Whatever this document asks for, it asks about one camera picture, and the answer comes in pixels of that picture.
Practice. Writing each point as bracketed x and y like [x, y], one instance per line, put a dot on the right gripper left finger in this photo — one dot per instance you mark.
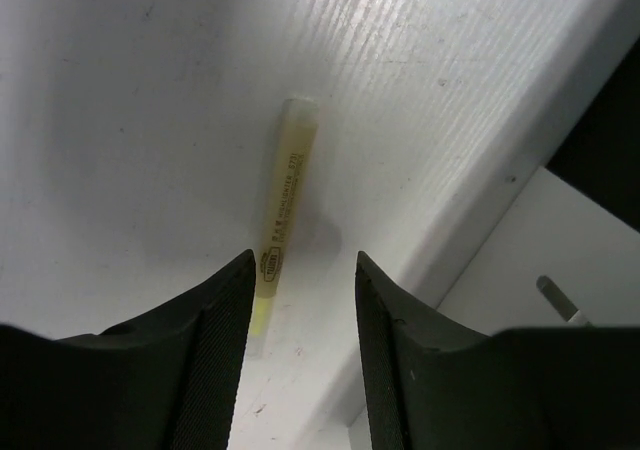
[166, 379]

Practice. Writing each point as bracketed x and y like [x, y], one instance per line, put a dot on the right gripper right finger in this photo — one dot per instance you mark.
[432, 383]

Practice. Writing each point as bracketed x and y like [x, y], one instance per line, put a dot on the yellow slim highlighter pen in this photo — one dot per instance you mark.
[298, 128]

